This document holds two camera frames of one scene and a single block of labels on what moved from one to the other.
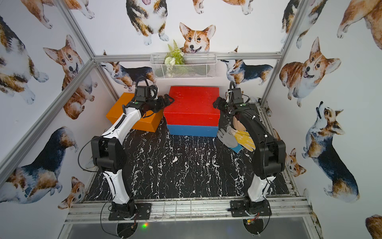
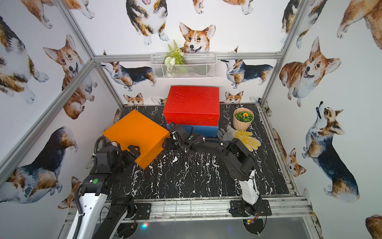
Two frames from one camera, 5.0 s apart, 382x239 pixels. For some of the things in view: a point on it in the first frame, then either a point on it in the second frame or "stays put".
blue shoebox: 193,130 stays put
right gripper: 221,106 → 168,141
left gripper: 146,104 → 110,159
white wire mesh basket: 197,65 stays put
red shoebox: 192,106 stays put
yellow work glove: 243,139 stays put
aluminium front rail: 295,208 stays put
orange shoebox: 150,121 → 136,129
